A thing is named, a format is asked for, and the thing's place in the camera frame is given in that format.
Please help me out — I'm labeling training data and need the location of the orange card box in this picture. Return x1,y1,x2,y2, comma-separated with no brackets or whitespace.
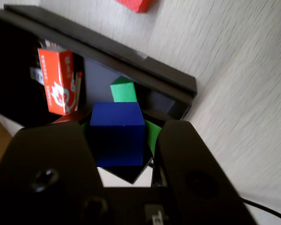
37,48,83,116

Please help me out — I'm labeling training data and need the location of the black cardboard box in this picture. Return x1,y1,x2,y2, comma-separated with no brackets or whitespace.
0,9,192,128

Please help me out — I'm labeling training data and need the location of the blue cube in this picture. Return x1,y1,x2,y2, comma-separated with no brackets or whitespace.
89,102,146,167

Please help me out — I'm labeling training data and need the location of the green cube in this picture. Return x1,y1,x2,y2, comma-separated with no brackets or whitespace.
110,76,138,103

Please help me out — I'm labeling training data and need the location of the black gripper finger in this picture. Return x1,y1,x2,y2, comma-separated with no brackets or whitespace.
0,109,108,225
141,109,258,225

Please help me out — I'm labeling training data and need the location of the red cube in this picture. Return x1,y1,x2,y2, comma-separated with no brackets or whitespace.
116,0,159,14

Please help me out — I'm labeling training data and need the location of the thick black cable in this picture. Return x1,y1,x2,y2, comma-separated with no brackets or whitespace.
240,198,281,222

